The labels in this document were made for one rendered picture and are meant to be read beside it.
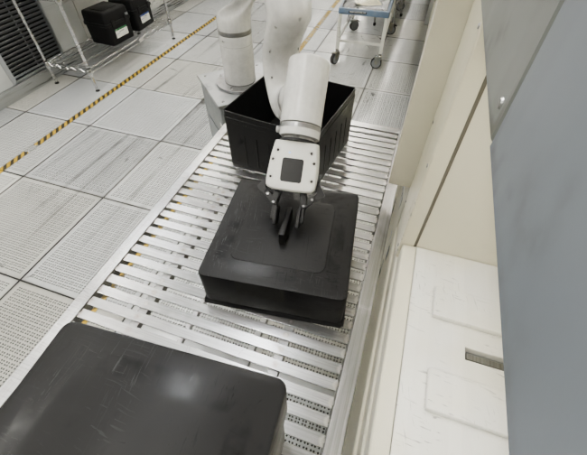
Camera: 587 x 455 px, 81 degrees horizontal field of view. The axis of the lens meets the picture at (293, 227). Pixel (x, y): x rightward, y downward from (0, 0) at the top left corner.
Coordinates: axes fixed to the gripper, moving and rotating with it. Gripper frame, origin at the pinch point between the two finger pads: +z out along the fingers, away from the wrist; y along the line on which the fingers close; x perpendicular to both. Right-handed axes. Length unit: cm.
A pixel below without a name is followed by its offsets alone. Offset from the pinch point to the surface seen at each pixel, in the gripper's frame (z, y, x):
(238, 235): 5.2, -9.3, -1.4
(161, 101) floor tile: -67, -145, 192
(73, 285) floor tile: 51, -108, 75
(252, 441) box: 20.8, 5.8, -38.2
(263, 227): 3.1, -4.8, 0.7
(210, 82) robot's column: -45, -48, 63
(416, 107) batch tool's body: -24.3, 21.8, -0.6
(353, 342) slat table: 22.0, 16.9, -3.8
